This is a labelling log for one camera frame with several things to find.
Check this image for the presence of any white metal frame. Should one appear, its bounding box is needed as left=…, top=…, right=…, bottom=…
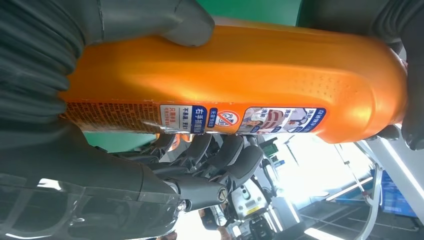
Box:
left=326, top=125, right=424, bottom=240

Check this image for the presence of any blue panel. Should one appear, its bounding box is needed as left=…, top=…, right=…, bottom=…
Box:
left=370, top=168, right=419, bottom=218

